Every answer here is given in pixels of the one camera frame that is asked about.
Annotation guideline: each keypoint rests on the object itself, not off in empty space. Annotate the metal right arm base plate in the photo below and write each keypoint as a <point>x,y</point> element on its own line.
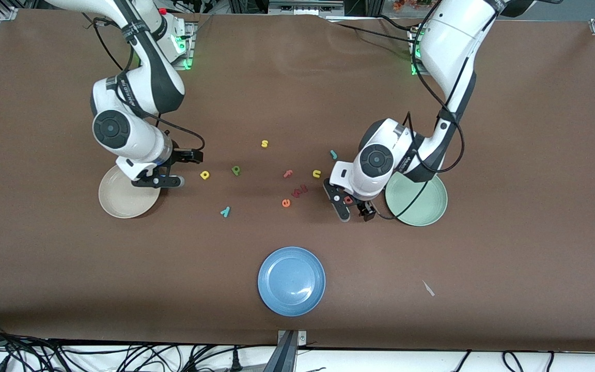
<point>191,46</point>

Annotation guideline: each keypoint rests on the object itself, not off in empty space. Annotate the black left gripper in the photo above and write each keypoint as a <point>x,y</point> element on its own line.
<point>365,208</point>

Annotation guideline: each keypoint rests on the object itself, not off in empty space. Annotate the grey equipment box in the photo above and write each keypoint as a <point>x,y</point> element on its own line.
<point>302,8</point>

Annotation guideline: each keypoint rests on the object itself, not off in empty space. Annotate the metal camera pole bracket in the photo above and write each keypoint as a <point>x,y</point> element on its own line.
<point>287,356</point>

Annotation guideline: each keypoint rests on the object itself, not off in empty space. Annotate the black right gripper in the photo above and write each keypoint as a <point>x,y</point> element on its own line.
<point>179,155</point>

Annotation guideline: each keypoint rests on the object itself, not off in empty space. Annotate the beige brown plate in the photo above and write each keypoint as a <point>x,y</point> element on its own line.
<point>122,201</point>

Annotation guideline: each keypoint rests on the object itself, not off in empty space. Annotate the teal foam letter y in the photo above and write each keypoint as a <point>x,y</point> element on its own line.
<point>225,212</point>

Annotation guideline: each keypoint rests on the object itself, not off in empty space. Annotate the brown table cover sheet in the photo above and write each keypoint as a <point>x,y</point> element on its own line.
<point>70,268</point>

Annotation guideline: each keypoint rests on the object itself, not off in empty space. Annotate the blue plate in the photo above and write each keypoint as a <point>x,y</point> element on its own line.
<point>291,281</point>

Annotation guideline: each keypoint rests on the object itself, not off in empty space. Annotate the light green plate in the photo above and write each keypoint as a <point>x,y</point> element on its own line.
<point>421,206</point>

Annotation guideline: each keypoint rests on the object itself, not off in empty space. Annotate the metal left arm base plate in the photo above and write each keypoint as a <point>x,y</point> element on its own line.
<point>412,51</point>

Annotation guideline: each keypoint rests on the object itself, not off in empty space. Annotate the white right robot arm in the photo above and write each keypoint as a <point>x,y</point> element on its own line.
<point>145,142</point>

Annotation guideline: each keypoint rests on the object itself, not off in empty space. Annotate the green foam letter p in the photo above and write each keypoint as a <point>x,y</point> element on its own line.
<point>233,170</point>

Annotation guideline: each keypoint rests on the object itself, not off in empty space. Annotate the white paper scrap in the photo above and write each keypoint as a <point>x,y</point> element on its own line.
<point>428,288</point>

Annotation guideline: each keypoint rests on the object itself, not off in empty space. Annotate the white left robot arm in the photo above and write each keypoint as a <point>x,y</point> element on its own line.
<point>452,46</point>

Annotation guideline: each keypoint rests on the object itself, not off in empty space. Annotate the orange flower decoration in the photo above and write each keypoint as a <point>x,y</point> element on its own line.
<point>406,5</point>

